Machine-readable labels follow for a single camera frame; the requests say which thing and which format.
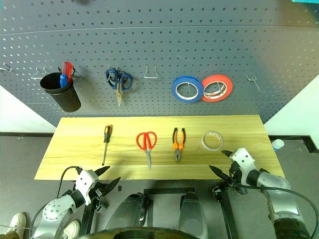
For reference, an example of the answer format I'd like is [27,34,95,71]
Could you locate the blue tape roll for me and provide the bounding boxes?
[171,76,204,102]

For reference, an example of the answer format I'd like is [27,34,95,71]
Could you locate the red handled scissors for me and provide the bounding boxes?
[136,131,158,171]

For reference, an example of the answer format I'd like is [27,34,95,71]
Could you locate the orange black pliers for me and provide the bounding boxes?
[172,127,186,163]

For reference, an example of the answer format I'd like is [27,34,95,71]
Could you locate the grey metal pegboard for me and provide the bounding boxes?
[0,0,319,129]

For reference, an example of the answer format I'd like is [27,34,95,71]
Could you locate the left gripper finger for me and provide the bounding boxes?
[94,165,111,178]
[99,176,122,197]

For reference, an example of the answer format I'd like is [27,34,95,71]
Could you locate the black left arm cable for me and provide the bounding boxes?
[56,166,83,197]

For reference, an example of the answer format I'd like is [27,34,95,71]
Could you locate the orange black screwdriver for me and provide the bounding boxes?
[101,124,113,166]

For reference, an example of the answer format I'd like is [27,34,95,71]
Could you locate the silver wire pliers holder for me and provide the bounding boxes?
[144,64,159,79]

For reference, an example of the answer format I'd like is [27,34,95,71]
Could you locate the silver wire triangle hook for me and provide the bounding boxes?
[30,67,47,80]

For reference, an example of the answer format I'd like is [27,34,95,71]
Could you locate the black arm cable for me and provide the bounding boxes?
[56,166,83,197]
[231,183,319,239]

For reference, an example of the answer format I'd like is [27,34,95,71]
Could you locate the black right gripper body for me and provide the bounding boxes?
[228,161,244,187]

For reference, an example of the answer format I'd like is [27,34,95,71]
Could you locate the white sneaker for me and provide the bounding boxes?
[62,220,81,239]
[8,213,27,236]

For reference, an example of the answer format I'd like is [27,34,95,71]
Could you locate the blue handled scissors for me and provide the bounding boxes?
[105,68,133,107]

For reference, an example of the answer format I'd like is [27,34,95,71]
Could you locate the red screwdriver handle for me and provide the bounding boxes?
[61,61,74,82]

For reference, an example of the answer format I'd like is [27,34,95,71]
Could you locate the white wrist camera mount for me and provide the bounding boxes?
[74,169,99,206]
[229,148,256,186]

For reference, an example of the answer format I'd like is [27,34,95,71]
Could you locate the red tape roll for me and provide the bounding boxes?
[200,74,234,103]

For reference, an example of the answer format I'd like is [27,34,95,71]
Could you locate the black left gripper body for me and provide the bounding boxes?
[89,175,108,200]

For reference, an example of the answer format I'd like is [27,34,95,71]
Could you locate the white tape roll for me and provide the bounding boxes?
[201,130,224,151]

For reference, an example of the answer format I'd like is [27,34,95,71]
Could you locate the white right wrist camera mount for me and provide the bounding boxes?
[229,148,256,186]

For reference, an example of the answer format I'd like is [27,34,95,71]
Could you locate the clear plastic bottle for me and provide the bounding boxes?
[271,138,285,152]

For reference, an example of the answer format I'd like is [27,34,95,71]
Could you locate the black cup holder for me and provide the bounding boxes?
[39,72,82,113]

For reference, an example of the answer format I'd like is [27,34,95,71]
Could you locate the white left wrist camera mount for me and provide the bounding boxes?
[74,169,99,206]

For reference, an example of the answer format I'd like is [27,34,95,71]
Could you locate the dark curved robot torso rim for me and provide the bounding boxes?
[83,226,200,239]

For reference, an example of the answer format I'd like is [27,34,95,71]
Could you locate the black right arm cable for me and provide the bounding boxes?
[231,183,319,239]

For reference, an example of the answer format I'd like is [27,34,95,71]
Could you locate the black metal table frame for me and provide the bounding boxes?
[79,184,241,239]

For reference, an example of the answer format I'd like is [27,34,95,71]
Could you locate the dark rounded robot foot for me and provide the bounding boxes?
[178,191,209,239]
[106,192,150,231]

